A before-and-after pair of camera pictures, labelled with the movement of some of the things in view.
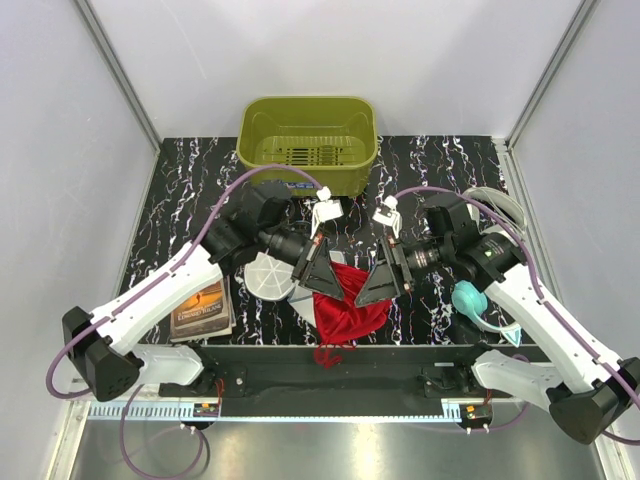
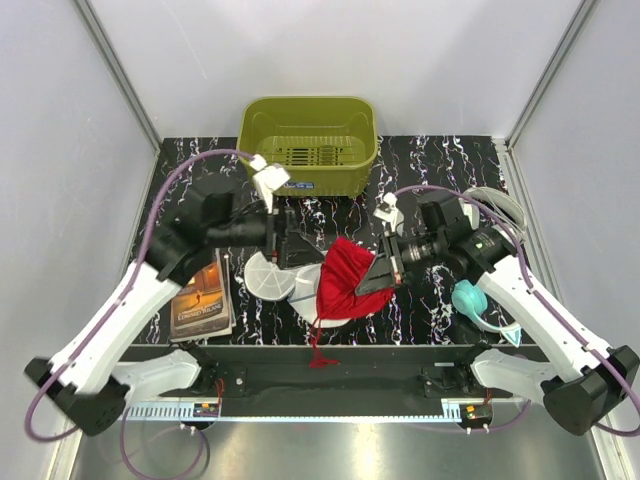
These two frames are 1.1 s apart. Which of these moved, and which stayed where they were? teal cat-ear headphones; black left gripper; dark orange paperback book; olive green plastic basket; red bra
Moved: black left gripper; red bra
Stayed: olive green plastic basket; teal cat-ear headphones; dark orange paperback book
